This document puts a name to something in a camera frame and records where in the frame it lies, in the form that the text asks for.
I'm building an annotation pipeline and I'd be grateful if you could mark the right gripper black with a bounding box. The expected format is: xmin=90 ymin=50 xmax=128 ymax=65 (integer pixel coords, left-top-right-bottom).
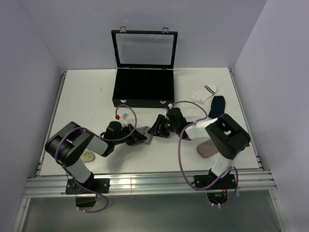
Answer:
xmin=148 ymin=114 xmax=178 ymax=138

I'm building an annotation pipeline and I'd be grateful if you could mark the purple cable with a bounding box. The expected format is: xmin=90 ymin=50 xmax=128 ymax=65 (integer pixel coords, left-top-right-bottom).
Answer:
xmin=55 ymin=104 xmax=137 ymax=214
xmin=171 ymin=101 xmax=239 ymax=207

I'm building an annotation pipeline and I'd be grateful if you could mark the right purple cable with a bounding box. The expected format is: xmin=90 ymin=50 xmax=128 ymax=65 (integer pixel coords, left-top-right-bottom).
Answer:
xmin=171 ymin=101 xmax=239 ymax=207

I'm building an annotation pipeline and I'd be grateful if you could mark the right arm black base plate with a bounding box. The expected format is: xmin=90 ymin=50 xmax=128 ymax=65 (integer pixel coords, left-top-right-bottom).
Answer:
xmin=192 ymin=174 xmax=237 ymax=190

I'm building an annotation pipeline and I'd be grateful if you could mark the grey sock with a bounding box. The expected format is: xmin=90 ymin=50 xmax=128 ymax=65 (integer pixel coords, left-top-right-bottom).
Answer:
xmin=136 ymin=126 xmax=153 ymax=145

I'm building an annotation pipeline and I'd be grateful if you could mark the navy blue sock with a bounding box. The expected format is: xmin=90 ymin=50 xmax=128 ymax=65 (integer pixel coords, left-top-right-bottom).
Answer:
xmin=208 ymin=96 xmax=225 ymax=119

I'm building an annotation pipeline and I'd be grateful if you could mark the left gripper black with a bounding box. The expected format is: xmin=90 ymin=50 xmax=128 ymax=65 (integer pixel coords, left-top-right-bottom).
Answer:
xmin=113 ymin=124 xmax=147 ymax=146

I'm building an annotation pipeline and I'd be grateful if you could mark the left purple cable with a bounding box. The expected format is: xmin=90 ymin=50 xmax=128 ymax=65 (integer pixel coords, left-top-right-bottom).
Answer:
xmin=55 ymin=104 xmax=137 ymax=214

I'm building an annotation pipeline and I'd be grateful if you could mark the mauve sock with red stripes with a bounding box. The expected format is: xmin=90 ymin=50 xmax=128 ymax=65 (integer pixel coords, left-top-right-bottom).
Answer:
xmin=197 ymin=139 xmax=219 ymax=158

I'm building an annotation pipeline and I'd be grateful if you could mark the aluminium rail frame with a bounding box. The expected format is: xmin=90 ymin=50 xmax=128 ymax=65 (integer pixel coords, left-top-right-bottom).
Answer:
xmin=13 ymin=68 xmax=291 ymax=232

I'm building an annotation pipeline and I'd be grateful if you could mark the pale yellow sock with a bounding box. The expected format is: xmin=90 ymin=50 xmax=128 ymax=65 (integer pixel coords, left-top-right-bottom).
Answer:
xmin=80 ymin=149 xmax=96 ymax=163

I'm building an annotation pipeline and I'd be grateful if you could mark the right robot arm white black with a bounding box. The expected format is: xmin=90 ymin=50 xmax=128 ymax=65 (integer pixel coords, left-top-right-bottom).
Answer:
xmin=148 ymin=107 xmax=251 ymax=189

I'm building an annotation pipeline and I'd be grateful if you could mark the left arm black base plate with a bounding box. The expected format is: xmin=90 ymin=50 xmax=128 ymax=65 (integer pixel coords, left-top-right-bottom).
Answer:
xmin=65 ymin=178 xmax=110 ymax=195

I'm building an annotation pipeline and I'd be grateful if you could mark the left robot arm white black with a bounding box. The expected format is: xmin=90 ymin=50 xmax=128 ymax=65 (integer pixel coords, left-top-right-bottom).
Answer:
xmin=44 ymin=121 xmax=148 ymax=193

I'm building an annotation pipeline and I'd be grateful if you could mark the black display case with glass lid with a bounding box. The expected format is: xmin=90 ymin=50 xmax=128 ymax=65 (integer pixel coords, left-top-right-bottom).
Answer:
xmin=111 ymin=27 xmax=178 ymax=108

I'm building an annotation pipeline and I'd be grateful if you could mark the white sock with dark stripes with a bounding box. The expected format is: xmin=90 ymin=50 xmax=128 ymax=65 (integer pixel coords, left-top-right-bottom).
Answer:
xmin=191 ymin=85 xmax=217 ymax=104

